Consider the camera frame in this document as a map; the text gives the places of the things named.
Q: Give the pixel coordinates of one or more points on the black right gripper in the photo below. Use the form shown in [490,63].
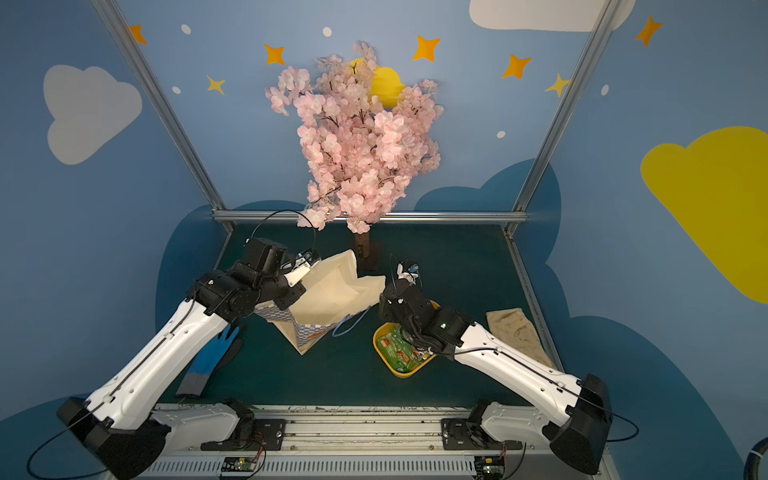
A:
[391,301]

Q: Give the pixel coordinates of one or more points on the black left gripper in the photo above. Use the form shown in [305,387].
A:
[285,294]

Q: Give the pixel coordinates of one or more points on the red green soup packet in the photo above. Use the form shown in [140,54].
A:
[408,360]

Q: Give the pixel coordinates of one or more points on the green yellow soup packet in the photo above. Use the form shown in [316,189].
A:
[392,340]

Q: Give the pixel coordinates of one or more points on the blue checkered paper bag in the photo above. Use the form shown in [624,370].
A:
[333,292]

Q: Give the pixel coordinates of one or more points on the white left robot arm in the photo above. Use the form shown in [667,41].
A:
[116,422]

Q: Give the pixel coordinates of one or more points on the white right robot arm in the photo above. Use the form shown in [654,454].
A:
[578,413]

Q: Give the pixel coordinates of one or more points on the yellow plastic tray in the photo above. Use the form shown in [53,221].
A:
[386,323]

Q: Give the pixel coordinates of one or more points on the beige cloth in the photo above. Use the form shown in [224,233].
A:
[512,327]

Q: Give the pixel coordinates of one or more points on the blue grey work glove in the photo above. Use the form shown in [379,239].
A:
[217,353]

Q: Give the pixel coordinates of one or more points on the right green circuit board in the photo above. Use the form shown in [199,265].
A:
[489,468]

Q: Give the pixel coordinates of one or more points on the green circuit board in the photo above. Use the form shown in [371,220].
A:
[489,468]
[239,465]

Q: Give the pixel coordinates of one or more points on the pink cherry blossom tree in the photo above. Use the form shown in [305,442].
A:
[365,137]

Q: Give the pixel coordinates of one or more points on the left green circuit board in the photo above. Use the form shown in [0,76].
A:
[239,465]

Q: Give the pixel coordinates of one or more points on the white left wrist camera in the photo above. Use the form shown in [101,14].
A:
[302,266]

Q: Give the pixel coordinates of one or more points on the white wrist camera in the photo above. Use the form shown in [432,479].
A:
[302,266]
[409,271]

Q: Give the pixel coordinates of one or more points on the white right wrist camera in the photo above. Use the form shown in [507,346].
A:
[409,271]

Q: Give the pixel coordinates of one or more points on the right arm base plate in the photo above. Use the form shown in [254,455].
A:
[459,434]

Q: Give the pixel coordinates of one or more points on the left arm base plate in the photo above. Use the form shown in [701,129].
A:
[252,435]

